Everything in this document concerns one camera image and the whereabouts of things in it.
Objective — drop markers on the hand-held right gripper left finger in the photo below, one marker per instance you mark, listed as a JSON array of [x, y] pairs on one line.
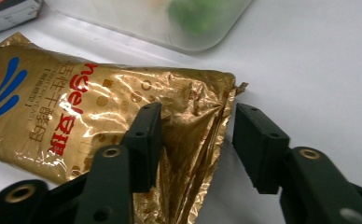
[[142, 149]]

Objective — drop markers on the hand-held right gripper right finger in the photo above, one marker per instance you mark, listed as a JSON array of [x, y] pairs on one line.
[[257, 146]]

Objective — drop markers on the gold foil packet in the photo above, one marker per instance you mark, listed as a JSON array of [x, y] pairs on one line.
[[76, 109]]

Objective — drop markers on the clear plastic container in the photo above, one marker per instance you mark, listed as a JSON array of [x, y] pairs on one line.
[[132, 21]]

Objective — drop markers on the green and white food packet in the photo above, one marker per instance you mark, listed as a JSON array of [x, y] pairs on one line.
[[197, 14]]

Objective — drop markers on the red and black snack packet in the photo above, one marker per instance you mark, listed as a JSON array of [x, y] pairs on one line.
[[5, 12]]

